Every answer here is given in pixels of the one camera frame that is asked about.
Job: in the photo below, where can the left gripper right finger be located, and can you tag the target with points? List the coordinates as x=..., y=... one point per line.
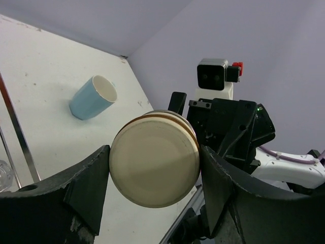
x=241, y=206

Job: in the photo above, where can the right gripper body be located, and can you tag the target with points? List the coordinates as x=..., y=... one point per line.
x=233, y=129

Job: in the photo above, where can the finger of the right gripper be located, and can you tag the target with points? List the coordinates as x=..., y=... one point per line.
x=177, y=102

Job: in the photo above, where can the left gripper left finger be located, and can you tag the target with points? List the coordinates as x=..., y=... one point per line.
x=64, y=208

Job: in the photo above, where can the beige brown-striped cup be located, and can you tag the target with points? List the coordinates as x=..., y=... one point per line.
x=154, y=159

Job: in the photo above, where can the light blue mug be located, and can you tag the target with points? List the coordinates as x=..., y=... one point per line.
x=94, y=97

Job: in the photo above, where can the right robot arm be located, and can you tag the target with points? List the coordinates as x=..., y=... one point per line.
x=302, y=173

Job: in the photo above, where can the clear glass in rack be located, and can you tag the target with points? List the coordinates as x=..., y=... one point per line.
x=6, y=176

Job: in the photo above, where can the aluminium front rail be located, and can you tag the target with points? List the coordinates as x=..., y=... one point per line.
x=191, y=209

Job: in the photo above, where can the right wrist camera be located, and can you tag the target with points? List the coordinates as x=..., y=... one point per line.
x=216, y=78

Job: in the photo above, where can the metal wire dish rack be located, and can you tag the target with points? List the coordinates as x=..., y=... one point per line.
x=21, y=142

